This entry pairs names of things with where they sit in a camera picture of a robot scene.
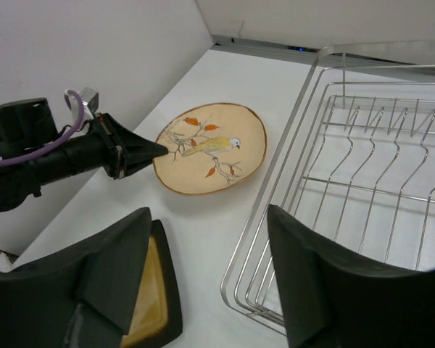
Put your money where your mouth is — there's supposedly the square brown yellow plate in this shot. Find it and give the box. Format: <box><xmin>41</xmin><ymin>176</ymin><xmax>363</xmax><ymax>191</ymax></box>
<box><xmin>121</xmin><ymin>220</ymin><xmax>183</xmax><ymax>347</ymax></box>

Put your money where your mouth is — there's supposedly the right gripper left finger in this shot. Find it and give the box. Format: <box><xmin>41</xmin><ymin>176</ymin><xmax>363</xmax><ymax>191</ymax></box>
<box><xmin>0</xmin><ymin>207</ymin><xmax>152</xmax><ymax>347</ymax></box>

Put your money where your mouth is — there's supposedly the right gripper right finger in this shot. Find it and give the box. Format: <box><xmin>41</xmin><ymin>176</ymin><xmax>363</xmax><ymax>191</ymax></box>
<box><xmin>267</xmin><ymin>205</ymin><xmax>435</xmax><ymax>347</ymax></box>

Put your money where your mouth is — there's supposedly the metal wire dish rack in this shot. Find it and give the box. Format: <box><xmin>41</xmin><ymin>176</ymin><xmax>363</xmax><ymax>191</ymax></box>
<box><xmin>220</xmin><ymin>39</ymin><xmax>435</xmax><ymax>330</ymax></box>

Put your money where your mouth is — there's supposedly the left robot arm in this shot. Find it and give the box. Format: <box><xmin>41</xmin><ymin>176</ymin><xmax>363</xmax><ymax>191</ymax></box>
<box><xmin>0</xmin><ymin>91</ymin><xmax>168</xmax><ymax>212</ymax></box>

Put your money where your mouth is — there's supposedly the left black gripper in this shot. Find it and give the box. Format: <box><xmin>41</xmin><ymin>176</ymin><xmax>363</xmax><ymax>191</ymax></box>
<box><xmin>38</xmin><ymin>113</ymin><xmax>169</xmax><ymax>186</ymax></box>

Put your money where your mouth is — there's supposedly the beige bird painted plate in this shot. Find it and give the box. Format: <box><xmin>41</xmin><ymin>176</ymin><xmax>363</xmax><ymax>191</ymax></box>
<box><xmin>153</xmin><ymin>102</ymin><xmax>268</xmax><ymax>196</ymax></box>

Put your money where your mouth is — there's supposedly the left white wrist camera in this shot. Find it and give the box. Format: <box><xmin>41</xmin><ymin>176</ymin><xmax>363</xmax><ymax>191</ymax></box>
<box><xmin>79</xmin><ymin>87</ymin><xmax>99</xmax><ymax>117</ymax></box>

